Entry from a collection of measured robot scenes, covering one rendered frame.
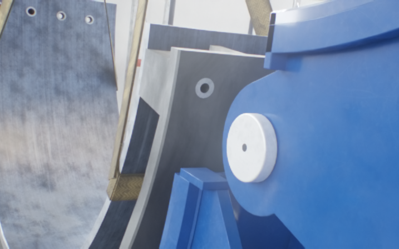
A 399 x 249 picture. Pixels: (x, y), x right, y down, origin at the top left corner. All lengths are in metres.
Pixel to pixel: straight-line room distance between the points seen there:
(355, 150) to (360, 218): 0.10
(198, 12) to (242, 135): 8.90
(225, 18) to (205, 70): 8.91
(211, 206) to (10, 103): 2.16
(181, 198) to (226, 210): 0.12
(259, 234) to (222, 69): 0.44
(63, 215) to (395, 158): 2.23
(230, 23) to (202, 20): 0.52
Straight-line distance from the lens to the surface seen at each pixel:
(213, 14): 10.22
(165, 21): 8.29
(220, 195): 1.35
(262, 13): 2.04
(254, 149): 1.18
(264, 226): 1.62
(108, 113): 3.54
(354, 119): 1.03
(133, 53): 1.79
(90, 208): 3.10
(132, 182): 1.70
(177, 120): 1.44
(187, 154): 1.50
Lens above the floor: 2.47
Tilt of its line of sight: 10 degrees down
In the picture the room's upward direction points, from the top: 8 degrees clockwise
